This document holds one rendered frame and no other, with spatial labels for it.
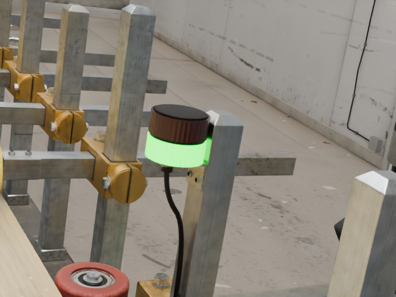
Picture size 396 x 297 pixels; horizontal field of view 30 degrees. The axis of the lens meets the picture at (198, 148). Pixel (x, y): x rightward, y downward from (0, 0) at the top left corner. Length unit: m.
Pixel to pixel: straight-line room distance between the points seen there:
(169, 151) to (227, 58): 6.21
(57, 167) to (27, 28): 0.47
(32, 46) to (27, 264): 0.67
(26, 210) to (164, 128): 0.82
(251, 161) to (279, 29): 4.99
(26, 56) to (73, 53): 0.26
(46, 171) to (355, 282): 0.55
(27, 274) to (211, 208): 0.21
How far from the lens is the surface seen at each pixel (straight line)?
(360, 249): 0.56
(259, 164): 1.15
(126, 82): 0.96
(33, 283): 0.81
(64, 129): 1.20
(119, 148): 0.99
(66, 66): 1.20
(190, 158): 0.72
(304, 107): 5.66
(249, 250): 3.23
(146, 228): 3.26
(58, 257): 1.31
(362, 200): 0.56
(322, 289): 1.00
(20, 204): 1.53
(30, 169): 1.00
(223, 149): 0.75
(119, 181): 0.97
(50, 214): 1.28
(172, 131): 0.71
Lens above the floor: 1.28
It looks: 16 degrees down
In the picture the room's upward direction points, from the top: 9 degrees clockwise
